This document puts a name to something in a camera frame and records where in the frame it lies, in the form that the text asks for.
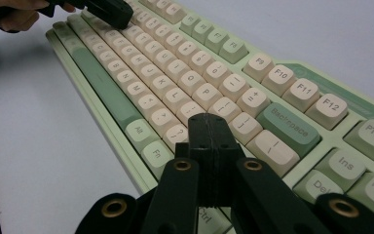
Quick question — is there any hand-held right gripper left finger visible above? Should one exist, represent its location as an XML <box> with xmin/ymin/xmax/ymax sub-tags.
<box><xmin>174</xmin><ymin>113</ymin><xmax>214</xmax><ymax>210</ymax></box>

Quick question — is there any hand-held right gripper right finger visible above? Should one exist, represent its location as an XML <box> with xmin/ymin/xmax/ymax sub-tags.
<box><xmin>211</xmin><ymin>113</ymin><xmax>246</xmax><ymax>210</ymax></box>

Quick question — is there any green and pink keyboard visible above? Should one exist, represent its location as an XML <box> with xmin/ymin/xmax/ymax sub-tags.
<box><xmin>45</xmin><ymin>0</ymin><xmax>374</xmax><ymax>234</ymax></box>

